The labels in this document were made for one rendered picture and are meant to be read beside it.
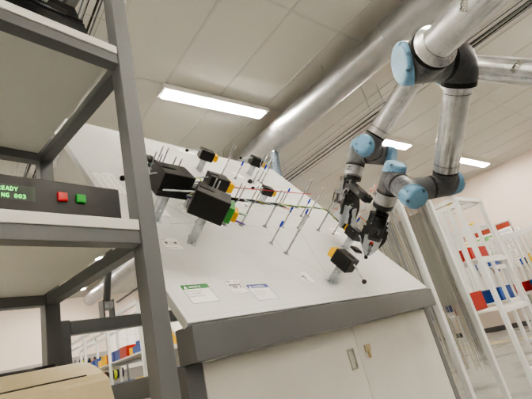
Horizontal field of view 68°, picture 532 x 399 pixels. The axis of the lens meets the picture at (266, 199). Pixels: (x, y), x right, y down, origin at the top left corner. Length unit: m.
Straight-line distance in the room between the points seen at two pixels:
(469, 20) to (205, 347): 0.85
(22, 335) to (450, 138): 11.59
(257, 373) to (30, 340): 11.38
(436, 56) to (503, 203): 8.95
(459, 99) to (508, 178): 8.75
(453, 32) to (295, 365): 0.83
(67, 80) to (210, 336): 0.64
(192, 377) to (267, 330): 0.19
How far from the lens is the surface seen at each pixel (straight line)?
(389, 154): 1.57
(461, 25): 1.03
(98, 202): 0.75
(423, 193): 1.29
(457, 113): 1.28
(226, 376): 0.85
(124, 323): 1.38
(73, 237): 0.69
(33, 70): 1.00
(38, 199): 0.72
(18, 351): 12.11
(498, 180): 10.05
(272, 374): 0.94
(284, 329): 0.93
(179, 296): 0.82
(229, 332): 0.81
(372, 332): 1.32
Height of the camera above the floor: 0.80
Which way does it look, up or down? 20 degrees up
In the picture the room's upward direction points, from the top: 14 degrees counter-clockwise
